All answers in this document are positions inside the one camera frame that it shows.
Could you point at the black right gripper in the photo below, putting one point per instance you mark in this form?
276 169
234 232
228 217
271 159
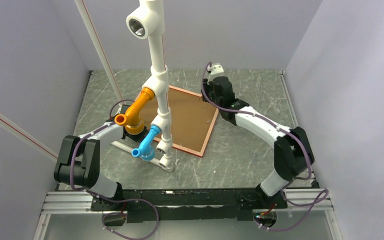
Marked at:
207 87

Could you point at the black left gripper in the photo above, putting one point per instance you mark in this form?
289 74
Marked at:
139 137

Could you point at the red picture frame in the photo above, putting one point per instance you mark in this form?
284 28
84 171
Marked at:
212 132

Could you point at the orange pipe elbow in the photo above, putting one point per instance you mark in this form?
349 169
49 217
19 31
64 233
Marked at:
132 117

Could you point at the blue pipe elbow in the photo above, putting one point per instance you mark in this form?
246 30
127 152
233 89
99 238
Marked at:
145 151

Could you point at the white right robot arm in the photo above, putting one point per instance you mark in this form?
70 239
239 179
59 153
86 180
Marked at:
292 151

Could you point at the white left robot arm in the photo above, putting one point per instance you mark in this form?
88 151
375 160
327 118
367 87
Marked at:
78 162

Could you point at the white pipe stand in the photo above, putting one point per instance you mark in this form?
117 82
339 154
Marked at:
148 22

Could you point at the white pole with red stripe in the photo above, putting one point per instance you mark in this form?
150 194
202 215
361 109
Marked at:
93 34

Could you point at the white diagonal pole left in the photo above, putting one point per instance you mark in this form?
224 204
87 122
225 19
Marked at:
24 136

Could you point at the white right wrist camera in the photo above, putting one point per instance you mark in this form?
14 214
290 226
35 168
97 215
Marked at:
213 71

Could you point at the brown frame backing board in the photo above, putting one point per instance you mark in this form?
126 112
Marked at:
188 122

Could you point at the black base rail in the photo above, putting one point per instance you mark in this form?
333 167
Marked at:
191 204

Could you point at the aluminium extrusion frame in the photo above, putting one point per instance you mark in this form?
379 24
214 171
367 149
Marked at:
67 215

